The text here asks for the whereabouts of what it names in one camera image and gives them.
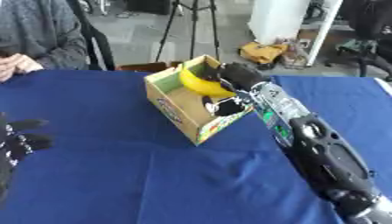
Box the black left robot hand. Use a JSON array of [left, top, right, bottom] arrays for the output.
[[0, 113, 54, 202]]

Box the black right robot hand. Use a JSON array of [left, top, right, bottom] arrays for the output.
[[202, 61, 269, 92]]

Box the yellow toy banana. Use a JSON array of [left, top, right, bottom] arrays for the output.
[[178, 63, 238, 99]]

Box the tan cardboard box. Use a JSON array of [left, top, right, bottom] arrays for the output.
[[143, 54, 256, 146]]

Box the yellow bag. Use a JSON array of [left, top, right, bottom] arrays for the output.
[[237, 41, 291, 66]]

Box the black and white toy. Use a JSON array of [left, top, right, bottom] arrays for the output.
[[200, 95, 249, 117]]

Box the white board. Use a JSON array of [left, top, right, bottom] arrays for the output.
[[246, 0, 345, 67]]

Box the black tripod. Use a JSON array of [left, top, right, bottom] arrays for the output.
[[153, 0, 222, 63]]

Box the person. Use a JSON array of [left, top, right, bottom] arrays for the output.
[[0, 0, 91, 83]]

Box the black chair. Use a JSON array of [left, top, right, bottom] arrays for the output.
[[66, 0, 116, 72]]

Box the dark office chair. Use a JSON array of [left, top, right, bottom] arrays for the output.
[[333, 0, 392, 78]]

